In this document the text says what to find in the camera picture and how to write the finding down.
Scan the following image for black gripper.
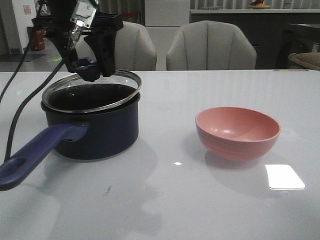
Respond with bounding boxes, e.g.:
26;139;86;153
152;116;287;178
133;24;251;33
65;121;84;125
32;0;124;77

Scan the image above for glass lid blue knob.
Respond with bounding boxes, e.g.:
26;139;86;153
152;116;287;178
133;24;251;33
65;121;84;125
42;57;142;114

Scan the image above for dark blue saucepan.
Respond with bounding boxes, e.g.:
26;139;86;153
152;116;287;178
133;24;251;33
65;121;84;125
0;93;140;191

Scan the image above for pink plastic bowl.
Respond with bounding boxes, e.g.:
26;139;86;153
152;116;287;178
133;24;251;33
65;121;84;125
195;106;281;162

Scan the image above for left grey upholstered chair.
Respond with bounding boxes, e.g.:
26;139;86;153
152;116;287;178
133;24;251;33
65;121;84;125
74;20;158;72

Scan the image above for grey upholstered chair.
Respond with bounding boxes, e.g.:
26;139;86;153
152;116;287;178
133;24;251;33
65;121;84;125
74;20;158;72
166;20;257;71

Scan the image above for red trash bin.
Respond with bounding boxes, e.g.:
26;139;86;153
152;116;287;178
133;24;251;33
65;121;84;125
26;26;45;51

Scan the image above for white cabinet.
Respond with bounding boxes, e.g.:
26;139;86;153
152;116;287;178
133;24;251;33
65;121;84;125
144;0;190;71

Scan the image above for right grey upholstered chair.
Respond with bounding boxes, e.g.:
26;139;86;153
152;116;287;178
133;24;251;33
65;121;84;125
166;20;257;71

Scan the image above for fruit plate on counter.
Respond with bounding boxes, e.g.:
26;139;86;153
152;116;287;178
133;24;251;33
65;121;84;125
248;0;271;10

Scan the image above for dark grey counter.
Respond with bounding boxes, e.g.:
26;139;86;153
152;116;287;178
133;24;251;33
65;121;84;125
189;9;320;69

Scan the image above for beige cushioned seat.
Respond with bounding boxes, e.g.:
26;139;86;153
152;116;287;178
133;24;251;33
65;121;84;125
288;52;320;71

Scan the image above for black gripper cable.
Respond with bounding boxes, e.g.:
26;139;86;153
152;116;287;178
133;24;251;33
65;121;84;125
0;39;65;162

